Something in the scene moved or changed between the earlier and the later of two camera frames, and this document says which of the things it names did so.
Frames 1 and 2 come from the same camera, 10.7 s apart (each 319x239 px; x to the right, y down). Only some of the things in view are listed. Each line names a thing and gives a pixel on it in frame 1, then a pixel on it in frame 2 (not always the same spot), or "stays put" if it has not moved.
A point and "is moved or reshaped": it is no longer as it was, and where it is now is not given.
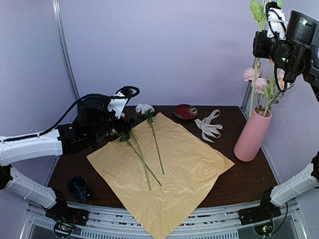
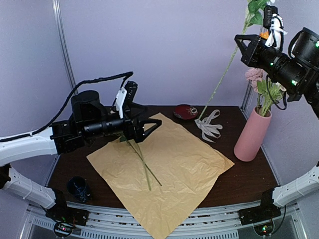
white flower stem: [148, 110] is moved or reshaped
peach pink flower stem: [146, 172] stays put
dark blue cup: [77, 185] stays put
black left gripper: [121, 127] -> [137, 133]
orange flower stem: [269, 91] is moved or reshaped
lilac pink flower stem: [126, 137] stays put
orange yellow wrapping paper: [165, 172] stays put
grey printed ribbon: [209, 130] stays put
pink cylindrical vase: [252, 134] stays put
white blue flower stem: [260, 16] -> [268, 93]
